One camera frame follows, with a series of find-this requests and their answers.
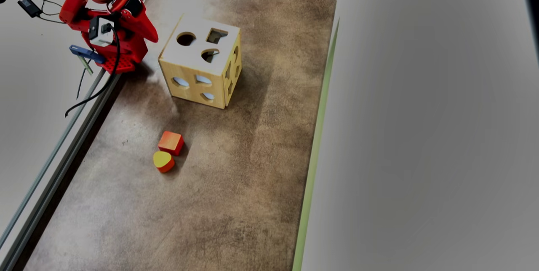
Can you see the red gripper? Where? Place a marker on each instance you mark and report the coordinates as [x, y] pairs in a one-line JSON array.
[[142, 24]]

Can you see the red cube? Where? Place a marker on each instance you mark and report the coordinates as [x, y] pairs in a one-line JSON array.
[[170, 142]]

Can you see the wooden shape sorter box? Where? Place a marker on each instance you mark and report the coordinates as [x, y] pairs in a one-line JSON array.
[[198, 47]]

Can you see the blue clamp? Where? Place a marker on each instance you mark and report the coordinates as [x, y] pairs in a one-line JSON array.
[[86, 53]]

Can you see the black power adapter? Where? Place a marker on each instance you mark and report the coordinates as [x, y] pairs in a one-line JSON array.
[[29, 6]]

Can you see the orange rounded triangle block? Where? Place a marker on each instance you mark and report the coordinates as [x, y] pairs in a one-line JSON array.
[[162, 161]]

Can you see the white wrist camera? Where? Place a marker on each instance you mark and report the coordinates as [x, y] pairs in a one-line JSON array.
[[100, 33]]

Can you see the aluminium rail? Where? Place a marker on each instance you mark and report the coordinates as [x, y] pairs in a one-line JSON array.
[[50, 165]]

